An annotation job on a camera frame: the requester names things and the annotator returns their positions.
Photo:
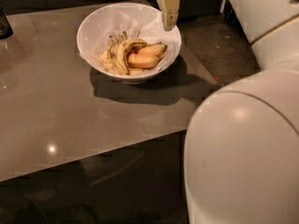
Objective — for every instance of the upper orange-yellow banana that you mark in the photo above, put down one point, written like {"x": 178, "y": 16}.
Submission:
{"x": 153, "y": 50}

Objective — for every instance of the small bananas bunch left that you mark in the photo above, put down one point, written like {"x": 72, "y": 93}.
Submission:
{"x": 109, "y": 59}

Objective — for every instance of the white ceramic bowl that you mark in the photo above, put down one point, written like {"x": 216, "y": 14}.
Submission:
{"x": 93, "y": 25}

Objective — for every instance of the white paper liner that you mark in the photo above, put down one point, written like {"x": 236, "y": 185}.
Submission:
{"x": 143, "y": 25}

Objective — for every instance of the spotted yellow banana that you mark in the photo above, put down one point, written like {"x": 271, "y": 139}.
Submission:
{"x": 124, "y": 48}

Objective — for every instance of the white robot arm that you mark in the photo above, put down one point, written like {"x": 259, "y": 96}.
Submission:
{"x": 241, "y": 151}

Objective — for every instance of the dark object at table edge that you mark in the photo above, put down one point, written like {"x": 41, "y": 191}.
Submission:
{"x": 5, "y": 28}

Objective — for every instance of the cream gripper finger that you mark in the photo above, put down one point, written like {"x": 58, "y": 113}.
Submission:
{"x": 169, "y": 9}

